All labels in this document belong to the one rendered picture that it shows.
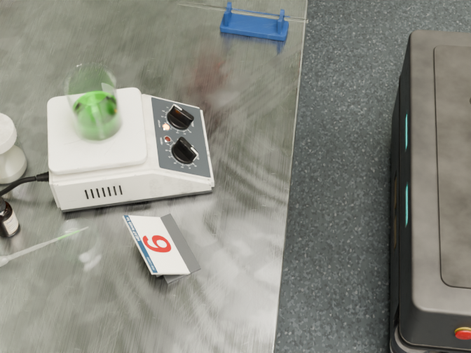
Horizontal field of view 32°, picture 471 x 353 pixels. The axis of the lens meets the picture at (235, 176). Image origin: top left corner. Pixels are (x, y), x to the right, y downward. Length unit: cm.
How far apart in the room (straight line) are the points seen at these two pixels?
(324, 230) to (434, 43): 49
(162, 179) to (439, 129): 77
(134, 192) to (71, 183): 8
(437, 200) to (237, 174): 57
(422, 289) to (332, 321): 40
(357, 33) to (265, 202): 133
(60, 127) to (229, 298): 30
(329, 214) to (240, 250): 94
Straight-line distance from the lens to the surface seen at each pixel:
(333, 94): 218
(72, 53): 125
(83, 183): 102
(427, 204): 155
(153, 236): 101
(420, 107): 170
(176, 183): 103
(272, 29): 124
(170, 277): 100
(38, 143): 115
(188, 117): 107
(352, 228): 193
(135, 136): 102
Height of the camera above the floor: 163
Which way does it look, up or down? 54 degrees down
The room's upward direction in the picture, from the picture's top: 2 degrees counter-clockwise
